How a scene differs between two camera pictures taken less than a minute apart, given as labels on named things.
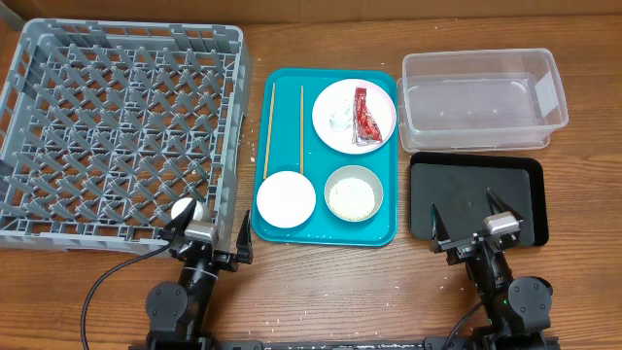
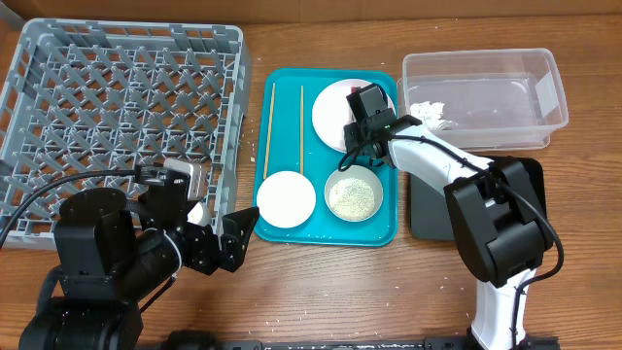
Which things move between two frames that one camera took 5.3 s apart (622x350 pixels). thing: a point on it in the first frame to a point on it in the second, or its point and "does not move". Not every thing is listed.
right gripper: x=471 y=246 to x=355 y=134
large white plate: x=331 y=97 does not move
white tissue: x=341 y=119 to x=431 y=114
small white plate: x=286 y=199 does not move
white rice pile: x=352 y=199 does not move
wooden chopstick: x=302 y=129 does not move
